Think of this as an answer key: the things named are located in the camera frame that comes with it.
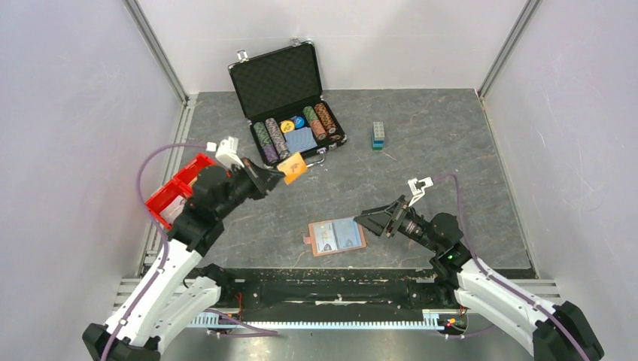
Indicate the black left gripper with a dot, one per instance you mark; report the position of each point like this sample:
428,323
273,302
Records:
264,180

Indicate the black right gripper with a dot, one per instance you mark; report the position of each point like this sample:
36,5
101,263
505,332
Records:
377,223

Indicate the gold credit card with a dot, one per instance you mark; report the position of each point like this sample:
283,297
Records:
292,168

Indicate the orange leather card holder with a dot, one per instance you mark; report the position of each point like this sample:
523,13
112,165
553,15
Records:
349,235

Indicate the silver VIP card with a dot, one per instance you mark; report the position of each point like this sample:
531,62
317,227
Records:
324,238

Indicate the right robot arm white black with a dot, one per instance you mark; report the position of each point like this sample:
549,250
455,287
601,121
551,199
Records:
546,330

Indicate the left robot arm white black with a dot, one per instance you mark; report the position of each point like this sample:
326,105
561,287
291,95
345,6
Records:
143,327

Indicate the blue playing card deck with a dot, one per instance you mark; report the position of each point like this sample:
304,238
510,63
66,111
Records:
300,140

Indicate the white card in bin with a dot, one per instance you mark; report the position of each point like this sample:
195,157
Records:
172,210

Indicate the green purple chip stack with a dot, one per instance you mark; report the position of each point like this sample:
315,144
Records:
266,143

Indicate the pink grey chip stack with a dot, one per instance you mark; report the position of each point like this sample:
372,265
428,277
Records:
277,137

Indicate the yellow dealer chip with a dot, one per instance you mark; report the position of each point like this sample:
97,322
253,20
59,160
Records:
287,126

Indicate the blue dealer chip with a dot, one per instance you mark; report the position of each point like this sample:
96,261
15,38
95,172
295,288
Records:
298,121

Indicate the grey blue toy brick stack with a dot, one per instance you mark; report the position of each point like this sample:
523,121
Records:
377,135

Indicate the green red chip stack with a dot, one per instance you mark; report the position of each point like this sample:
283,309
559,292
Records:
315,124

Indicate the brown orange chip stack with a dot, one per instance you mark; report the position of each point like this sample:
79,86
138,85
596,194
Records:
325,118

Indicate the black poker chip case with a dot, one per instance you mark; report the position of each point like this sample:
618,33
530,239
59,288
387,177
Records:
278,85

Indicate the red bin far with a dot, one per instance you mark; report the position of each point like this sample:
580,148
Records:
187,175

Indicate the red bin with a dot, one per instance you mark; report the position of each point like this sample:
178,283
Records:
187,175
163,196

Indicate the red bin near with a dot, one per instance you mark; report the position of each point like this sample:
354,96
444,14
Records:
163,196

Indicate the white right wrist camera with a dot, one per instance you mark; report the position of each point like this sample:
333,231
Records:
418,188

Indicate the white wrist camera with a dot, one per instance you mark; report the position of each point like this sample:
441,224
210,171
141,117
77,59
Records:
418,188
225,152

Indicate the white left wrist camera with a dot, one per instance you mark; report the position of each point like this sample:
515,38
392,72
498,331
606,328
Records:
225,152

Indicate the aluminium slotted cable duct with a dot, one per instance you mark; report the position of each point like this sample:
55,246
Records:
210,320

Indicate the left aluminium frame post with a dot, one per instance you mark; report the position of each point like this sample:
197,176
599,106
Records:
148,34

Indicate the aluminium frame post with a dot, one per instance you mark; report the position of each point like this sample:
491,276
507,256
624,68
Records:
148,34
527,12

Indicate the right aluminium frame post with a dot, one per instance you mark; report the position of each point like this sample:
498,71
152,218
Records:
527,12

